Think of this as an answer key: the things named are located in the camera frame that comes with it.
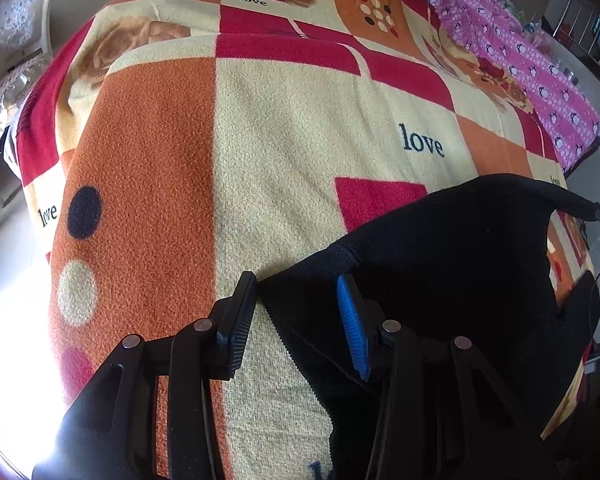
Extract black pants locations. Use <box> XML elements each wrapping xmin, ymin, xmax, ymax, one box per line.
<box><xmin>259</xmin><ymin>174</ymin><xmax>600</xmax><ymax>479</ymax></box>

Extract orange red patterned blanket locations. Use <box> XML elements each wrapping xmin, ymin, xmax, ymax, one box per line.
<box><xmin>17</xmin><ymin>0</ymin><xmax>594</xmax><ymax>479</ymax></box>

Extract pink penguin print blanket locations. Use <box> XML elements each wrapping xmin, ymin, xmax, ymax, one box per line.
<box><xmin>429</xmin><ymin>0</ymin><xmax>600</xmax><ymax>170</ymax></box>

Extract metal stair railing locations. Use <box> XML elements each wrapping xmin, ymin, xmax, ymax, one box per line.
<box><xmin>553</xmin><ymin>0</ymin><xmax>600</xmax><ymax>76</ymax></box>

